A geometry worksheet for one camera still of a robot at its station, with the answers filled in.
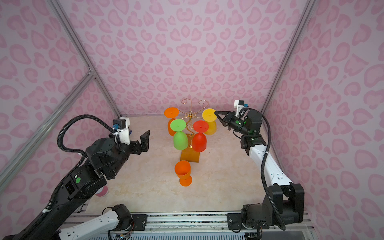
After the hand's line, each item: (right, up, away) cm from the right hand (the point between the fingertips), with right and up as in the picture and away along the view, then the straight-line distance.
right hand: (215, 112), depth 70 cm
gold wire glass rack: (-11, 0, +7) cm, 14 cm away
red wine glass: (-8, -13, +6) cm, 16 cm away
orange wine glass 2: (-16, -28, +7) cm, 33 cm away
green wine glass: (-17, -12, +5) cm, 22 cm away
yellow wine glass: (-3, -1, +3) cm, 4 cm away
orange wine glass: (-22, 0, +6) cm, 22 cm away
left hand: (-32, -7, -10) cm, 34 cm away
